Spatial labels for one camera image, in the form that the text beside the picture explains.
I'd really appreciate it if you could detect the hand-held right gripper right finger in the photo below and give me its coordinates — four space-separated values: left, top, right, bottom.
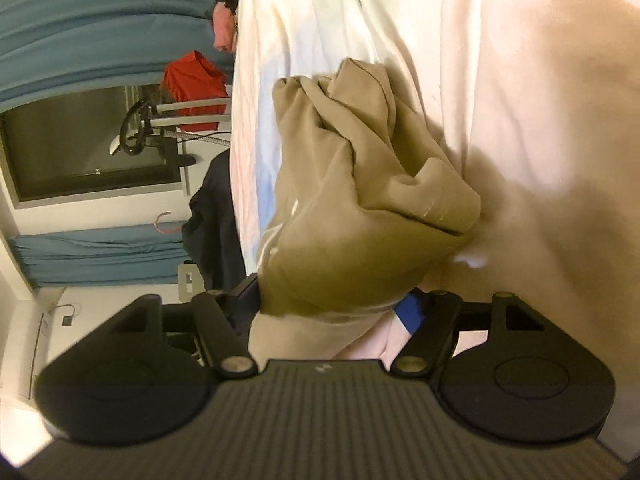
390 290 546 377

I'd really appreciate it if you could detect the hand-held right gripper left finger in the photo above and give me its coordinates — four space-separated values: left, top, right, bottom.
107 275 262 379

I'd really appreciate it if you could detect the tan long-sleeve sweater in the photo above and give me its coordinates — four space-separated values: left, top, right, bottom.
247 57 483 361

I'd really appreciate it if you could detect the white-backed chair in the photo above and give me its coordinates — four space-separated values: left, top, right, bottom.
178 260 208 306

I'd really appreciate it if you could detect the dark navy coat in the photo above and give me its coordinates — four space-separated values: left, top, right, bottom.
181 150 248 291

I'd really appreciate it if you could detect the narrow blue curtain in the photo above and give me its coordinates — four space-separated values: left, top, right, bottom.
10 220 193 288

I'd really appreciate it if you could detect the white air conditioner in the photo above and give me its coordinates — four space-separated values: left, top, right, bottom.
17 305 60 401

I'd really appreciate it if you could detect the garment steamer stand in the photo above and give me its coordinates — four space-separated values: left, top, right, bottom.
107 97 233 168

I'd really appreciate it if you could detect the dark window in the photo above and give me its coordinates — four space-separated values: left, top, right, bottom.
0 85 193 208

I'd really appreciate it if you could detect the red garment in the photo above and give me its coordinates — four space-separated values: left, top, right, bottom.
162 51 228 106

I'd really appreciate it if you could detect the pink garment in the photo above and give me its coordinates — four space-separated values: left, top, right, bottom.
211 2 236 53

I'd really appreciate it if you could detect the wide blue curtain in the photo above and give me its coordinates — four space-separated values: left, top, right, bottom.
0 0 226 111

